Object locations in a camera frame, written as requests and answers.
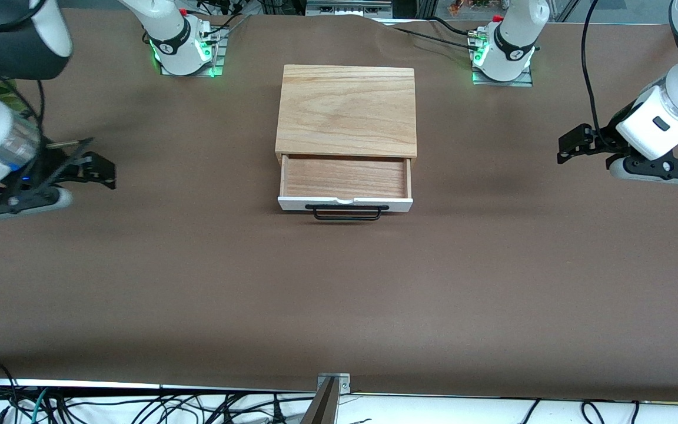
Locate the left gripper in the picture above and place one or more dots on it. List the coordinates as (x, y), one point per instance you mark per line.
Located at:
(614, 128)

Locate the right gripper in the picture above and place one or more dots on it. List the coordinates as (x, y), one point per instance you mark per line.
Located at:
(58, 166)

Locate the wooden drawer with white front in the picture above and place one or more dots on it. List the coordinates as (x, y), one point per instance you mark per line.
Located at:
(345, 176)

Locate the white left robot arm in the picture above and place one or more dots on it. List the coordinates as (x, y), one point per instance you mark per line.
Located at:
(512, 35)

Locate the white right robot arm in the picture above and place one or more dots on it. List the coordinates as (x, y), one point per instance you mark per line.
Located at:
(168, 35)

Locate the wooden drawer cabinet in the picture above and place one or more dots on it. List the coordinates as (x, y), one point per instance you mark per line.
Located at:
(345, 112)

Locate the brown table cover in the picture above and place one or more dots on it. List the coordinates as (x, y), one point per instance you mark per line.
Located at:
(339, 294)

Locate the slanted metal pole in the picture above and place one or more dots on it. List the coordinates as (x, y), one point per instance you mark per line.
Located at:
(322, 409)

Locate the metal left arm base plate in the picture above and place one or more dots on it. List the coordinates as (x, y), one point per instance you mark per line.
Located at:
(521, 81)

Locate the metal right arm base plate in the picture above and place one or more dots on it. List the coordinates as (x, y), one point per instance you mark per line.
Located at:
(216, 53)

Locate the aluminium background frame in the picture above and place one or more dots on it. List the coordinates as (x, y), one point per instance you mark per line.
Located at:
(348, 9)

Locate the grey metal edge bracket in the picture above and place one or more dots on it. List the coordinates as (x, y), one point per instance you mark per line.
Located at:
(345, 386)

